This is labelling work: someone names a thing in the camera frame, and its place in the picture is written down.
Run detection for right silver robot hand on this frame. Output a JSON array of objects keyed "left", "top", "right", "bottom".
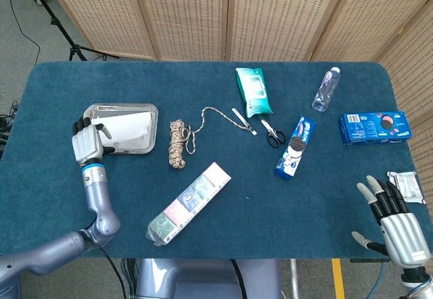
[{"left": 350, "top": 175, "right": 429, "bottom": 268}]

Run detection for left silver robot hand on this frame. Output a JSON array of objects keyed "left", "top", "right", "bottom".
[{"left": 71, "top": 116, "right": 116, "bottom": 168}]

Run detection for white paper sheet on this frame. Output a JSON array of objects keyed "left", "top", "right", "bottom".
[{"left": 90, "top": 111, "right": 152, "bottom": 147}]

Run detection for stainless steel tray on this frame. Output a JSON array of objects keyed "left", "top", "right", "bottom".
[{"left": 83, "top": 103, "right": 160, "bottom": 155}]

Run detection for white snack wrapper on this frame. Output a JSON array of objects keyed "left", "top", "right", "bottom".
[{"left": 386, "top": 170, "right": 427, "bottom": 205}]

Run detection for yellow floor tape strip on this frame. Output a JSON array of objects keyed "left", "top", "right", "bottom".
[{"left": 331, "top": 258, "right": 346, "bottom": 299}]

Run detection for black tripod stand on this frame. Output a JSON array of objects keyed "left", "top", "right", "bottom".
[{"left": 25, "top": 0, "right": 120, "bottom": 62}]

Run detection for metal table leg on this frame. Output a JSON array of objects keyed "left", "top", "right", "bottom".
[{"left": 290, "top": 258, "right": 300, "bottom": 299}]

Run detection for wide blue Oreo box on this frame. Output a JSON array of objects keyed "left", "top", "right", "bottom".
[{"left": 338, "top": 110, "right": 413, "bottom": 145}]

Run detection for multi-pack of pocket tissues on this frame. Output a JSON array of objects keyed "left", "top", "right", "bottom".
[{"left": 145, "top": 162, "right": 232, "bottom": 247}]

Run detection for blue table mat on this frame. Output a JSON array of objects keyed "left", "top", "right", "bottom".
[{"left": 0, "top": 61, "right": 433, "bottom": 260}]

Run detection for long blue Oreo carton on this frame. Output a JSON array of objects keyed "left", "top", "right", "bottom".
[{"left": 273, "top": 115, "right": 317, "bottom": 181}]

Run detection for silver utility knife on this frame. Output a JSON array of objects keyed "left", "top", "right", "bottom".
[{"left": 231, "top": 108, "right": 258, "bottom": 137}]

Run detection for wooden woven folding screen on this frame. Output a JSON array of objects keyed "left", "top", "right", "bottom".
[{"left": 40, "top": 0, "right": 433, "bottom": 279}]

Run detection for clear plastic bottle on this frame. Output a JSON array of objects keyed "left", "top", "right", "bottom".
[{"left": 311, "top": 66, "right": 341, "bottom": 113}]

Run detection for grey-blue robot torso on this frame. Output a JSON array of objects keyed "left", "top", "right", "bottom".
[{"left": 135, "top": 258, "right": 282, "bottom": 299}]

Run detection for green wet wipes pack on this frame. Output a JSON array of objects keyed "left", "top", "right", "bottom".
[{"left": 235, "top": 67, "right": 274, "bottom": 118}]

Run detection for thin blue cable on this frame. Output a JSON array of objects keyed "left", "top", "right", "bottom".
[{"left": 367, "top": 261, "right": 386, "bottom": 299}]

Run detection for tangle of dark cables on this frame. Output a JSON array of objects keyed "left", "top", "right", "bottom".
[{"left": 0, "top": 99, "right": 18, "bottom": 160}]

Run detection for coiled braided rope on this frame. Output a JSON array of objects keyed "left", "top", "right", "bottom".
[{"left": 168, "top": 106, "right": 253, "bottom": 170}]

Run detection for black floor cable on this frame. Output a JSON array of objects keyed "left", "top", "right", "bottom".
[{"left": 6, "top": 0, "right": 42, "bottom": 67}]

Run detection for cable bundle beside torso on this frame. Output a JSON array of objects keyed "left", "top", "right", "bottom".
[{"left": 120, "top": 258, "right": 138, "bottom": 299}]

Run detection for black-handled scissors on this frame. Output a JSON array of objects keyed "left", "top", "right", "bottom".
[{"left": 258, "top": 115, "right": 288, "bottom": 148}]

